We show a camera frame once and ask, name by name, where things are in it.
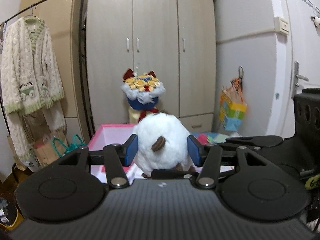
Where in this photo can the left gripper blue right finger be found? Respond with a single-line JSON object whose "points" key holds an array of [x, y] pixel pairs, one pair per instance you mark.
{"points": [[194, 150]]}

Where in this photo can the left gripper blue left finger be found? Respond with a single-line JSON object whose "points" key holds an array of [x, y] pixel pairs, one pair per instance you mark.
{"points": [[130, 149]]}

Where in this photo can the white plush toy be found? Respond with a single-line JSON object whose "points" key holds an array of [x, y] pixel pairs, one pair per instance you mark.
{"points": [[162, 144]]}

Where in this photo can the colourful patchwork table mat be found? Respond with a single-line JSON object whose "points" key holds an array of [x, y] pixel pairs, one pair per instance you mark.
{"points": [[212, 138]]}

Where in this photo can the pink storage box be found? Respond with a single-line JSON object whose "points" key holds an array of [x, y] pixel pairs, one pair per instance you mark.
{"points": [[109, 134]]}

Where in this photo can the colourful paper gift bag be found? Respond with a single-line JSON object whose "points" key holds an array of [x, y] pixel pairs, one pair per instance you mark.
{"points": [[232, 106]]}

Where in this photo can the flower bouquet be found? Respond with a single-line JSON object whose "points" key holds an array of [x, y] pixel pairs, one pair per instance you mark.
{"points": [[142, 93]]}

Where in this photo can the cream fluffy trousers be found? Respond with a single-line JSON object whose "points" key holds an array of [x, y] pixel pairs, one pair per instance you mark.
{"points": [[55, 121]]}

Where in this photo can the brown paper bag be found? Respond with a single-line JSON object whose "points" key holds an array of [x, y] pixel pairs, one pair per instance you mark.
{"points": [[45, 152]]}

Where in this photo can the cream fluffy cardigan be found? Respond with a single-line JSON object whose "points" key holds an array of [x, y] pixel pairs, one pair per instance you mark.
{"points": [[30, 76]]}

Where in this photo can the beige wardrobe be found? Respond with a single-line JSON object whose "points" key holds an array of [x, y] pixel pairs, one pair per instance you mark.
{"points": [[173, 38]]}

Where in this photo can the black clothes rack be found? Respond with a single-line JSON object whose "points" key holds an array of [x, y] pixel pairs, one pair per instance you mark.
{"points": [[66, 22]]}

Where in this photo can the white door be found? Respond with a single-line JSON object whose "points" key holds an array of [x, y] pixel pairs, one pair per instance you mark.
{"points": [[297, 39]]}

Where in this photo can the teal handled bag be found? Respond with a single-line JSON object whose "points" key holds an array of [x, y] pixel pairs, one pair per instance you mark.
{"points": [[76, 143]]}

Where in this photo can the metal door handle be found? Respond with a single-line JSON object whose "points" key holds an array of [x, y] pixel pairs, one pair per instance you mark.
{"points": [[296, 78]]}

